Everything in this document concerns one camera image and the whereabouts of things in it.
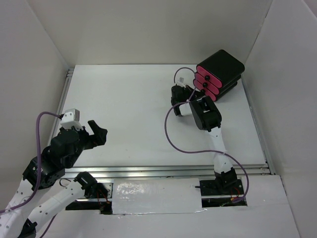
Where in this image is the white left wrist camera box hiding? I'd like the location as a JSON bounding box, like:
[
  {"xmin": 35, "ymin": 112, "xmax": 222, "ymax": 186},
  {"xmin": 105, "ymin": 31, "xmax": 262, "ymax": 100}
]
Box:
[{"xmin": 60, "ymin": 109, "xmax": 82, "ymax": 130}]

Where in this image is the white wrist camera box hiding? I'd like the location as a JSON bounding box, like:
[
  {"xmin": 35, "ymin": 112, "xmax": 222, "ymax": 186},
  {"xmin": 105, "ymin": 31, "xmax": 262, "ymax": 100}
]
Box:
[
  {"xmin": 176, "ymin": 77, "xmax": 186, "ymax": 87},
  {"xmin": 60, "ymin": 109, "xmax": 82, "ymax": 130}
]

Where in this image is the white cover panel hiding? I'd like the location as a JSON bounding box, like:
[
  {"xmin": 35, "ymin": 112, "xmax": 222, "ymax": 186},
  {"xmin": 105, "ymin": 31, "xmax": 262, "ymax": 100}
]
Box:
[{"xmin": 112, "ymin": 178, "xmax": 203, "ymax": 215}]

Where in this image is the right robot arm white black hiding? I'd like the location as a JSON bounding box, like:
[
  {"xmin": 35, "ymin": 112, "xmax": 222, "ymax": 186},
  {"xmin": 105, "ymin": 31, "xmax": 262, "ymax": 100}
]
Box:
[{"xmin": 171, "ymin": 85, "xmax": 237, "ymax": 194}]

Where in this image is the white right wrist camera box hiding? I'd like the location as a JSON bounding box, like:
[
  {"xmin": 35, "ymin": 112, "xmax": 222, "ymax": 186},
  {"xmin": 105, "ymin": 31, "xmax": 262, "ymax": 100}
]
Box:
[{"xmin": 176, "ymin": 77, "xmax": 186, "ymax": 87}]

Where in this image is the black drawer cabinet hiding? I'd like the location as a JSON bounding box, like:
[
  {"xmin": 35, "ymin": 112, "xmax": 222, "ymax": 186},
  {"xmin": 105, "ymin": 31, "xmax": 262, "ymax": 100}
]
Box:
[{"xmin": 197, "ymin": 50, "xmax": 245, "ymax": 101}]

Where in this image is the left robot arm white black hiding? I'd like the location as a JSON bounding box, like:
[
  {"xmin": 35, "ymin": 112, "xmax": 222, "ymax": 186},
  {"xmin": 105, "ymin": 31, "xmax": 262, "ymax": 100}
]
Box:
[{"xmin": 0, "ymin": 120, "xmax": 107, "ymax": 238}]

